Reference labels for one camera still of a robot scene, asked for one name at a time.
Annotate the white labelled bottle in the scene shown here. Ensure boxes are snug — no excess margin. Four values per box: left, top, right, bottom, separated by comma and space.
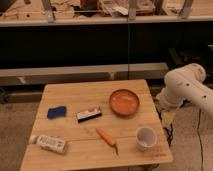
29, 135, 68, 154

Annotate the long metal shelf rack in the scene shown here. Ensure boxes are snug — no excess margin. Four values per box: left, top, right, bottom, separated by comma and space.
0, 0, 213, 86

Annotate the orange carrot toy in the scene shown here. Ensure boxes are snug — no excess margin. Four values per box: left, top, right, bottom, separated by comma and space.
96, 128, 118, 154

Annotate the white cup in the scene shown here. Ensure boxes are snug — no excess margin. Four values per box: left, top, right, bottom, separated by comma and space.
136, 127, 157, 151

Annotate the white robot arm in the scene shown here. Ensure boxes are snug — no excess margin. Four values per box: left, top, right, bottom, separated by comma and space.
157, 63, 213, 118

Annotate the wooden table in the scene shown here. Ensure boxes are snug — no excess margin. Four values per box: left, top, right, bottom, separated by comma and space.
21, 80, 173, 171

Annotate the blue sponge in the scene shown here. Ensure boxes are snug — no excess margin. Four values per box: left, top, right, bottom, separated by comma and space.
47, 106, 67, 119

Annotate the orange ceramic bowl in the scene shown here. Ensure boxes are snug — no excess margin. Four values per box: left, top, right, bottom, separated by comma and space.
109, 89, 140, 116

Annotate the black cable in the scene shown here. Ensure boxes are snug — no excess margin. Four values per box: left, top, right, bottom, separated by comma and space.
196, 108, 205, 171

